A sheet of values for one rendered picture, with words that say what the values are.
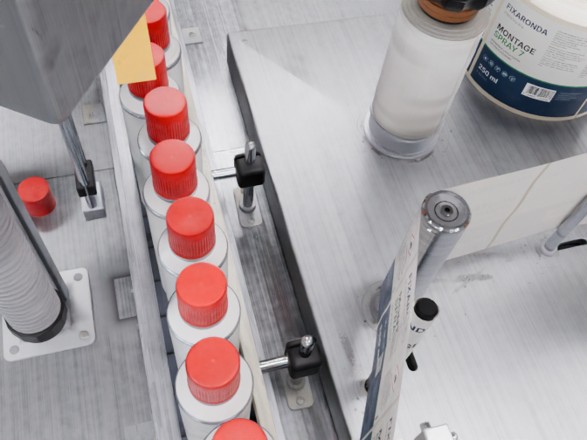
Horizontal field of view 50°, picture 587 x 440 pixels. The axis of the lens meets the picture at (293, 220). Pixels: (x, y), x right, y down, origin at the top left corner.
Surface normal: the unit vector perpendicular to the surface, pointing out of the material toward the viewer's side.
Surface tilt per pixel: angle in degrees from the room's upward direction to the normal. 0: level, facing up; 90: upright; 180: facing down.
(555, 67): 90
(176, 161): 2
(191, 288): 2
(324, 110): 0
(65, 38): 90
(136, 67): 47
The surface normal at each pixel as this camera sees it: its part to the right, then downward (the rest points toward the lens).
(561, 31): -0.47, 0.73
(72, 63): 0.94, 0.33
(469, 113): 0.09, -0.51
